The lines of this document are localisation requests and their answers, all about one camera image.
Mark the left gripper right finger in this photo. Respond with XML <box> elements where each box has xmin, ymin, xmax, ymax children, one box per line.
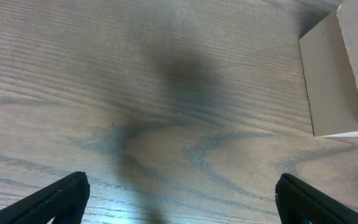
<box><xmin>275</xmin><ymin>173</ymin><xmax>358</xmax><ymax>224</ymax></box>

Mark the cardboard box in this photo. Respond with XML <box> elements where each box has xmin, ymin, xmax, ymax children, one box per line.
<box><xmin>298</xmin><ymin>0</ymin><xmax>358</xmax><ymax>138</ymax></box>

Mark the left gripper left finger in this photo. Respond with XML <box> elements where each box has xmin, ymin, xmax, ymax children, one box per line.
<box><xmin>0</xmin><ymin>172</ymin><xmax>90</xmax><ymax>224</ymax></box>

